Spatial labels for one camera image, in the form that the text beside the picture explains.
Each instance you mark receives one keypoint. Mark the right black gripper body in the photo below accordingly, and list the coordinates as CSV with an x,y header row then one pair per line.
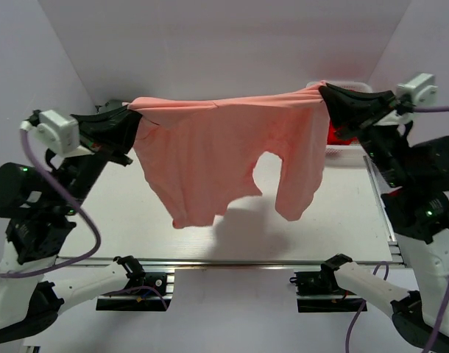
x,y
386,143

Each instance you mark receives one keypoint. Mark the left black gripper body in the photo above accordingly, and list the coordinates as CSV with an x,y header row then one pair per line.
x,y
80,173

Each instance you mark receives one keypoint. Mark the pink t shirt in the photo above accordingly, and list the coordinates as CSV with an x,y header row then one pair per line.
x,y
199,156

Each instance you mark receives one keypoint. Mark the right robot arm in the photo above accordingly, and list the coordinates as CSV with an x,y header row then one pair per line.
x,y
417,208

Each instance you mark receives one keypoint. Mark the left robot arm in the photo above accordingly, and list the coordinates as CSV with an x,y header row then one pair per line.
x,y
39,211

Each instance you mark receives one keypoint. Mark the folded green t shirt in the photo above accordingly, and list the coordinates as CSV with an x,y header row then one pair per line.
x,y
112,104

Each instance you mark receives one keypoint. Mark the red t shirt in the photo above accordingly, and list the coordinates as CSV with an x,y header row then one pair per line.
x,y
334,140

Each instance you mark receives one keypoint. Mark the white plastic basket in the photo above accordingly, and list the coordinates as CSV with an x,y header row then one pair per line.
x,y
347,153

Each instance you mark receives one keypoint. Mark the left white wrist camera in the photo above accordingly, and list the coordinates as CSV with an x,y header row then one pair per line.
x,y
57,132

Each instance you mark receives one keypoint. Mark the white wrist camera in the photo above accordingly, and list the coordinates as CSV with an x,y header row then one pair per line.
x,y
57,132
420,91

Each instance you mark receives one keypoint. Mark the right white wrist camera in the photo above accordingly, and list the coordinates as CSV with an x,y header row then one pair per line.
x,y
420,91

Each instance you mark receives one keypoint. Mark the aluminium rail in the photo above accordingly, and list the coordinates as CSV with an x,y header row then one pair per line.
x,y
397,262

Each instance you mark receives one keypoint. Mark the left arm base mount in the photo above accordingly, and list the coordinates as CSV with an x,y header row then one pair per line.
x,y
145,291

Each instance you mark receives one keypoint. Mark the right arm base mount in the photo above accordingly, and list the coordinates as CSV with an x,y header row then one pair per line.
x,y
317,291

